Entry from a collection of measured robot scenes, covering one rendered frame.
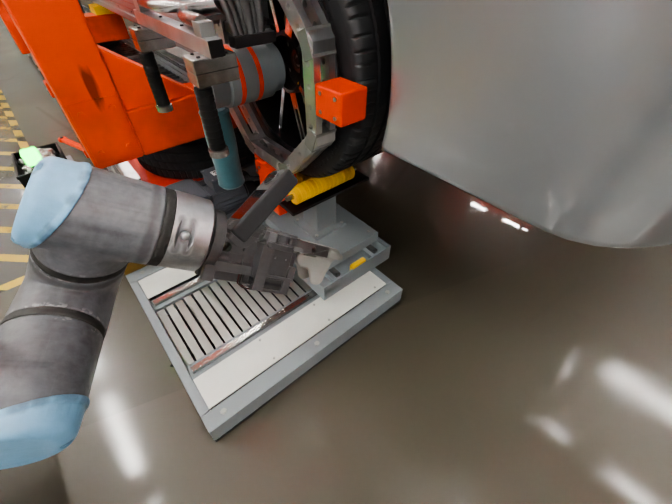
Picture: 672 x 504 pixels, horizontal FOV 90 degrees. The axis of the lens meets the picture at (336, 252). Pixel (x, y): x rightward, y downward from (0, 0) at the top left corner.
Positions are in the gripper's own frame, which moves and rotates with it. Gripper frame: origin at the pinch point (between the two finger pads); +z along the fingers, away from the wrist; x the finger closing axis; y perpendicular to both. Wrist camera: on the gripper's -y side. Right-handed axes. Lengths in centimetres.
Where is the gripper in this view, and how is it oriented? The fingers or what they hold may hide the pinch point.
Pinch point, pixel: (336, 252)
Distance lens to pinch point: 53.4
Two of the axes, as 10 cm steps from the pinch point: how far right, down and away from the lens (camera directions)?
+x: 5.7, 1.9, -8.0
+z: 7.8, 2.0, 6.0
